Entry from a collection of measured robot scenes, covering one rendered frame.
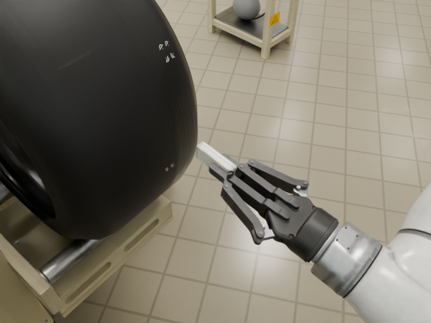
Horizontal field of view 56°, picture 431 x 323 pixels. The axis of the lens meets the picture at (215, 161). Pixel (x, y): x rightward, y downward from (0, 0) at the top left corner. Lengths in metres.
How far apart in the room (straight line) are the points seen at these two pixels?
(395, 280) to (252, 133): 2.02
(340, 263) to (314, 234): 0.05
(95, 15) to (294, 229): 0.42
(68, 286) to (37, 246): 0.20
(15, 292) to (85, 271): 0.16
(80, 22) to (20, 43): 0.09
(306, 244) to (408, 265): 0.13
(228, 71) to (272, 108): 0.50
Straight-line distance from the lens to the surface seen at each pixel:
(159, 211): 1.05
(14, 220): 1.22
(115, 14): 0.66
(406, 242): 0.59
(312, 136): 2.54
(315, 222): 0.56
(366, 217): 2.22
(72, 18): 0.64
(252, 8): 3.23
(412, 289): 0.56
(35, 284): 0.92
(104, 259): 1.00
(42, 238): 1.16
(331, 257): 0.56
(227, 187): 0.59
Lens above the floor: 1.71
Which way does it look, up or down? 47 degrees down
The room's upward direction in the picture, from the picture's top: straight up
